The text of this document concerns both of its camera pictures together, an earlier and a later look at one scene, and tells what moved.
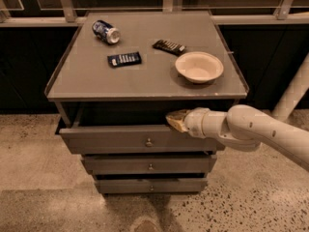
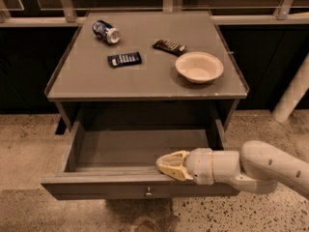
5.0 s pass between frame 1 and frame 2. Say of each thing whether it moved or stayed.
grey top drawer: moved
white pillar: stayed
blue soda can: stayed
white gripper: moved
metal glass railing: stayed
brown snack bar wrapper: stayed
